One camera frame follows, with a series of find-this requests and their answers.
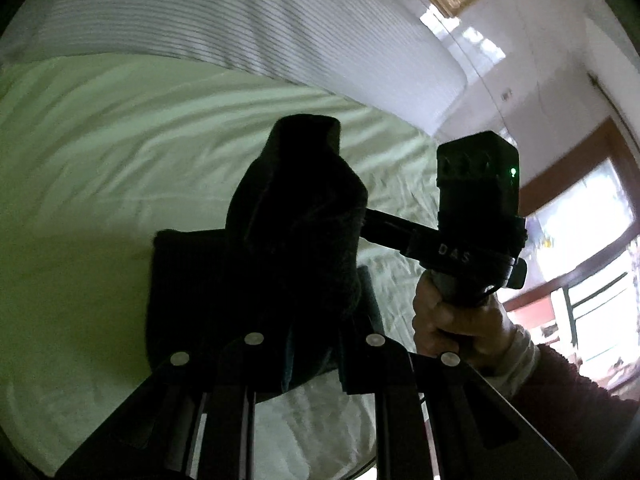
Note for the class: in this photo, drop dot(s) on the metal railing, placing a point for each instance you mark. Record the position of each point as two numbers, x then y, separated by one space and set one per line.
595 310

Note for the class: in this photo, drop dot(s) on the person's right forearm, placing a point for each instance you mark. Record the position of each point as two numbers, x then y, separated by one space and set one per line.
560 400

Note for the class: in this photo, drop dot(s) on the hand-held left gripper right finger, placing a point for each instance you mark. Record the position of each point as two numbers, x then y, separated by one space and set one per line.
376 362

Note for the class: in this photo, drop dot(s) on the green bed sheet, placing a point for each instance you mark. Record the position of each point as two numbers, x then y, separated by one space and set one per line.
100 185

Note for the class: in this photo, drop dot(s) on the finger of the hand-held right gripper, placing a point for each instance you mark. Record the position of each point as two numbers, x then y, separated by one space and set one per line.
392 230

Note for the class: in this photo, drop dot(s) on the person's right hand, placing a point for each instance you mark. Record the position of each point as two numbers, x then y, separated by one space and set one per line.
465 327

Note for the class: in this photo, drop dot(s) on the wooden framed window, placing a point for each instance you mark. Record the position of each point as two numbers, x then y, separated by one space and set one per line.
590 200

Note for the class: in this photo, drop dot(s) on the white striped pillow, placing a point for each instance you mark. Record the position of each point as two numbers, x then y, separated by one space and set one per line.
250 35

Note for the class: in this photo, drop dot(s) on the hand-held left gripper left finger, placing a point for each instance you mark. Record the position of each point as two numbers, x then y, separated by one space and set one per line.
250 362

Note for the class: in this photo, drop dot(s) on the dark pants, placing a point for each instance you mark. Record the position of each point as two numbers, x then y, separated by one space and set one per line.
290 220

